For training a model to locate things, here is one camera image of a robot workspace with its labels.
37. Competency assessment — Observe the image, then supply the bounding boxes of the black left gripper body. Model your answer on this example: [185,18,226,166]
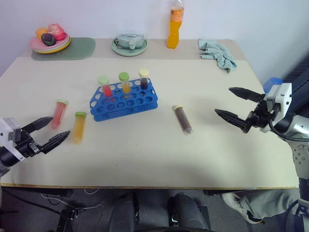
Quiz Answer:
[14,130,47,159]

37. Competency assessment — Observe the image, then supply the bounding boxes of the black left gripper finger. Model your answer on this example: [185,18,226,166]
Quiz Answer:
[41,130,71,155]
[23,116,54,134]

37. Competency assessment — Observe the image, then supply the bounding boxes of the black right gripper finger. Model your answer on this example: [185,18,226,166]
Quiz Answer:
[228,87,265,102]
[214,109,251,133]

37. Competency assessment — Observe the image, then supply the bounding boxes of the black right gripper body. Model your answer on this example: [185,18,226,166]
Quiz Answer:
[245,94,274,128]

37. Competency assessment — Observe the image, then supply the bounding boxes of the red tube green cap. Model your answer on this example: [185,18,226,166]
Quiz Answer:
[50,100,69,130]
[97,75,114,98]

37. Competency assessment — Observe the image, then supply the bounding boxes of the orange tube green cap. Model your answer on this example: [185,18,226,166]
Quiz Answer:
[118,72,132,95]
[72,111,87,144]

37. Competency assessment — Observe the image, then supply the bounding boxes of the dark tube cream cap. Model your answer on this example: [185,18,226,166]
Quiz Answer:
[172,104,195,136]
[139,69,150,91]

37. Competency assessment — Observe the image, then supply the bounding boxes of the blue test tube rack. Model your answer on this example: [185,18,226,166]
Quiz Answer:
[89,78,159,122]

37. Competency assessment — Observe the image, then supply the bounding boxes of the blue ribbed round object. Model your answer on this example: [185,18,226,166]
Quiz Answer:
[262,77,283,94]

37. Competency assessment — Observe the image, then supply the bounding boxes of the light green towel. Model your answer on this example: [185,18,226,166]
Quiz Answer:
[197,38,238,73]

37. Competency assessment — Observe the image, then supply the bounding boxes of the black bar under table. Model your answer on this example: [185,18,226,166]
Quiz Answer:
[203,189,242,197]
[40,188,73,198]

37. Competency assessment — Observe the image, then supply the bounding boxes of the black ribbed belt machine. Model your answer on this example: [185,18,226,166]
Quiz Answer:
[281,54,309,118]

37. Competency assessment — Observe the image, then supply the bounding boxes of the yellow plate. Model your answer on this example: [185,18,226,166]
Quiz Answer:
[33,38,72,55]

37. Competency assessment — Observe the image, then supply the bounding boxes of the pink plate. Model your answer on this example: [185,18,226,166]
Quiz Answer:
[29,33,71,51]

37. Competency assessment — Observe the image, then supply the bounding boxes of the light green plate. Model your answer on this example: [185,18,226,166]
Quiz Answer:
[30,38,71,53]

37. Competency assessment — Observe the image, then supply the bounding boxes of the dark purple toy fruit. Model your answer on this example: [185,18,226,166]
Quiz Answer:
[41,33,57,47]

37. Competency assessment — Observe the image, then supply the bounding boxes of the grey-green placemat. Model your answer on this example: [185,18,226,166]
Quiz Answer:
[30,37,97,62]

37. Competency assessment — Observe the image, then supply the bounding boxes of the grey trouser leg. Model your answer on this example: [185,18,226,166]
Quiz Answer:
[240,188,299,218]

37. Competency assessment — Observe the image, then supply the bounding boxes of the white person's shoe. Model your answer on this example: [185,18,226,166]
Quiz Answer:
[220,193,263,224]

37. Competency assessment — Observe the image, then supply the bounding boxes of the large cream table sheet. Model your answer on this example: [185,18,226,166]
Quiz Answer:
[0,57,300,189]

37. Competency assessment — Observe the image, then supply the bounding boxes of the orange toy fruit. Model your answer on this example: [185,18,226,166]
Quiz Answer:
[35,28,50,41]

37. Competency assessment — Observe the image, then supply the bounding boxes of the pink toy fruit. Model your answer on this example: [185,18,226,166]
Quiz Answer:
[47,23,67,41]

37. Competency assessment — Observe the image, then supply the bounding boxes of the orange soda bottle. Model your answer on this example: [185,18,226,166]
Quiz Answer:
[167,0,185,50]

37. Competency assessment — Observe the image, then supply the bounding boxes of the dark rounded shape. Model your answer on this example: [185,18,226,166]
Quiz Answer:
[168,192,209,232]
[112,192,140,232]

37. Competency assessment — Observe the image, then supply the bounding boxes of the pale green round plate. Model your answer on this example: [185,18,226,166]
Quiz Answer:
[111,38,149,58]

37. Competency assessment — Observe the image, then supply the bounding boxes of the translucent pale green pouch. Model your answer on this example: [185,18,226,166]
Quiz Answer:
[113,32,147,50]

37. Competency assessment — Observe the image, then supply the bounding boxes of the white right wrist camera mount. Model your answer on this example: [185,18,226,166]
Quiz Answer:
[259,83,293,133]

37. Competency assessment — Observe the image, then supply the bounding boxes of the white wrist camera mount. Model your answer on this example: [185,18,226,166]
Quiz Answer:
[259,83,293,133]
[0,117,27,162]

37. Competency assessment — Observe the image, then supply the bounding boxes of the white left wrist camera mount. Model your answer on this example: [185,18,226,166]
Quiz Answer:
[0,117,27,162]

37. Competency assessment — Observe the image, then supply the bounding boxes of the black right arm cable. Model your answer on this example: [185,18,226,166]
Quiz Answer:
[267,117,309,143]

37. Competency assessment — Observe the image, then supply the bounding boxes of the black stand bracket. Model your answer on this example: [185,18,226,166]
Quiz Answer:
[59,207,84,232]

